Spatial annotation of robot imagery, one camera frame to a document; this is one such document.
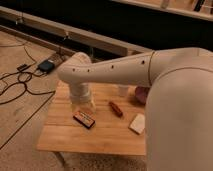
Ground white sponge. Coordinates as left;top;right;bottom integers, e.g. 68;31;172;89
129;114;145;134

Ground small black adapter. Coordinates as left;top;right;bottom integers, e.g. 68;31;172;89
17;64;30;72

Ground brown oblong object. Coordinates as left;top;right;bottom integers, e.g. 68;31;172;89
108;101;123;117

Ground black floor cables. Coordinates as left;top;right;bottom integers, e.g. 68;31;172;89
0;39;56;106

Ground wooden table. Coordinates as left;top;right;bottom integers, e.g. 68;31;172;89
37;82;146;155

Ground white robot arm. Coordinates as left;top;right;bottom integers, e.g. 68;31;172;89
58;48;213;171

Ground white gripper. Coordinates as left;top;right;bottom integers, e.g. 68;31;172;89
69;83;96;114

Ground dark red bowl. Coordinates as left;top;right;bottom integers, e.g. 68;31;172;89
135;87;149;104

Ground clear plastic cup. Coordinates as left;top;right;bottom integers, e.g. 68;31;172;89
118;85;129;97

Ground clear plastic bottle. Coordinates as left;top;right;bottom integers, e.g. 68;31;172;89
71;102;81;113

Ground dark blue power box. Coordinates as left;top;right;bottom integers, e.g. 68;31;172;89
37;60;55;73

